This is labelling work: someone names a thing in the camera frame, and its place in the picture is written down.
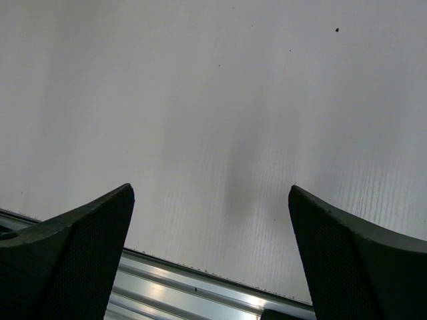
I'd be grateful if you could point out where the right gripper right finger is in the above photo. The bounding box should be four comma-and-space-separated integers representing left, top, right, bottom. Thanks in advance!
288, 185, 426, 319

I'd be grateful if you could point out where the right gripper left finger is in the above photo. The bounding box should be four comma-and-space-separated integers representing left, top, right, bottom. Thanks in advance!
1, 183, 135, 319

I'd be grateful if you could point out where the aluminium mounting rail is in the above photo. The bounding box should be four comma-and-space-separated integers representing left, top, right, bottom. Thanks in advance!
0, 207, 316, 320

